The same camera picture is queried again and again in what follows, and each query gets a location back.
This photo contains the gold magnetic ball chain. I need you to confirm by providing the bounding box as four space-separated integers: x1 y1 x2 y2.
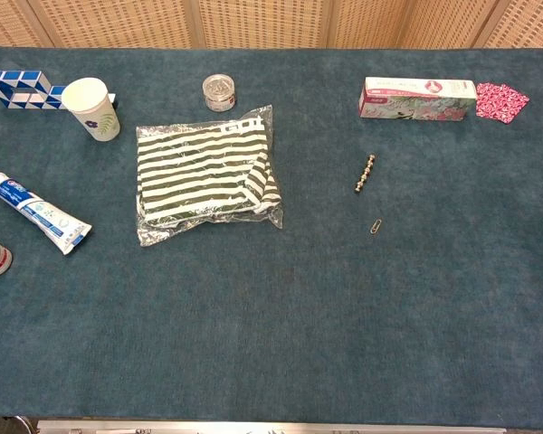
353 153 377 194

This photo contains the striped garment in plastic bag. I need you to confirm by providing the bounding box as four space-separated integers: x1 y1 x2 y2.
135 104 285 248

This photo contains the teal table cloth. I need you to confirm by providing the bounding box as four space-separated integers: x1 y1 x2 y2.
0 46 543 424

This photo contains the clear round pin box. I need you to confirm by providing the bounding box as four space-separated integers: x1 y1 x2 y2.
202 74 238 111

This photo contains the pink floral carton box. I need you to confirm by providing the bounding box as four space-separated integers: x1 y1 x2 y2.
357 76 478 123

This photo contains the woven bamboo folding screen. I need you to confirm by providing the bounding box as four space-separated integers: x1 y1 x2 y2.
0 0 543 50

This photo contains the floral paper cup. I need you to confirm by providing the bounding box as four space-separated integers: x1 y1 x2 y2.
61 77 121 144

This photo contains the blue white toothpaste tube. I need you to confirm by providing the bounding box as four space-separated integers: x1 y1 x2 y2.
0 171 93 256

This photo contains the blue white snake puzzle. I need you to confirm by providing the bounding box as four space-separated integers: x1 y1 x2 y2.
0 70 117 110

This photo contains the silver metal table rail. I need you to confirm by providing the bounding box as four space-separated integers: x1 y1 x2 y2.
34 419 508 434

